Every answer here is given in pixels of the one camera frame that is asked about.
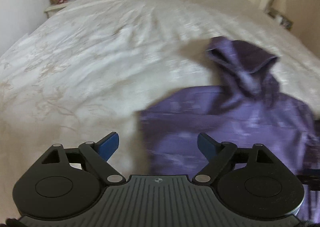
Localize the purple patterned hooded jacket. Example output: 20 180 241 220
140 37 319 223

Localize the cream satin bedspread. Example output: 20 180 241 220
1 0 319 220

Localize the right cream nightstand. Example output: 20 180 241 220
267 9 293 31

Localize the cream nightstand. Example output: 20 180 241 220
267 9 293 31
44 0 76 19

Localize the left cream nightstand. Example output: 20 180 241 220
44 0 76 19

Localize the right bedside lamp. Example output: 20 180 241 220
271 0 286 15

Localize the picture frame on nightstand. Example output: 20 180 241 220
278 16 293 31

